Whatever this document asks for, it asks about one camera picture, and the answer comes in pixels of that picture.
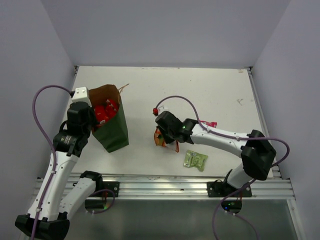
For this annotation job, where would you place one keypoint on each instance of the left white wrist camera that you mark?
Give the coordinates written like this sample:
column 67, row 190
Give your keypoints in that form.
column 81, row 94

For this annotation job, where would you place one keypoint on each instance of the large red candy bag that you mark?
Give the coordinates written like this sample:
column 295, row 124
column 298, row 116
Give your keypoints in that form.
column 106, row 111

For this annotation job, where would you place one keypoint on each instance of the orange snack packet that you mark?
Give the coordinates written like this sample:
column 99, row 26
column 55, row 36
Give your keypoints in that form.
column 160, row 141

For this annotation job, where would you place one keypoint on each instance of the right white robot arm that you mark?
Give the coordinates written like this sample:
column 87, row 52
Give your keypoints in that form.
column 254, row 150

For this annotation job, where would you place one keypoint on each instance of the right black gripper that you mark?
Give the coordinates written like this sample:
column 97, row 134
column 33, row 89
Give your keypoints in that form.
column 167, row 139

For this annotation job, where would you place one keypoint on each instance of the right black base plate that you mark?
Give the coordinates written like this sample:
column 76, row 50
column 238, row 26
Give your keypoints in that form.
column 219, row 189

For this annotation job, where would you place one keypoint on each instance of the green paper bag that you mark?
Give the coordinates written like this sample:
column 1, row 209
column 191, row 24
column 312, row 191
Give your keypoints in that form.
column 113, row 135

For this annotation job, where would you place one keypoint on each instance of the pink candy packet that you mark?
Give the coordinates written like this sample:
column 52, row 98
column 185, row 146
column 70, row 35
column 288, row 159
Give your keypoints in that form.
column 210, row 124

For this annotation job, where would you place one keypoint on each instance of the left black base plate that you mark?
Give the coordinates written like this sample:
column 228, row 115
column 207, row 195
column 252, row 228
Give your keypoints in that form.
column 107, row 189

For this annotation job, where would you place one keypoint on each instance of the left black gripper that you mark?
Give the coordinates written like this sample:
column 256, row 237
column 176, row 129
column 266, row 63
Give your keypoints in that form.
column 91, row 110

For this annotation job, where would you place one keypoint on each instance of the green candy packet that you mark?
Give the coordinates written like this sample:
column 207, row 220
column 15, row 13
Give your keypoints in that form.
column 195, row 160

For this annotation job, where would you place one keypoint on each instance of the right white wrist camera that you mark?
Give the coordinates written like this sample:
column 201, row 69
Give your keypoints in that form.
column 159, row 110

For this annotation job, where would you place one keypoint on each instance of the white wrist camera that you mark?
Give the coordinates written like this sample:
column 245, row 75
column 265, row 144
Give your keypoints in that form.
column 81, row 94
column 159, row 110

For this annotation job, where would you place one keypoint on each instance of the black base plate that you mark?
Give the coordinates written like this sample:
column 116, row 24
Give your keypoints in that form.
column 219, row 189
column 107, row 189

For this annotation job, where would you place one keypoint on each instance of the aluminium front rail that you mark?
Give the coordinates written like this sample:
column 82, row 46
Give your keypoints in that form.
column 153, row 187

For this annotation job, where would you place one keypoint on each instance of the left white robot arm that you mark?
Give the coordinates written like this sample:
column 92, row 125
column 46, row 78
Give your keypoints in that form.
column 49, row 216

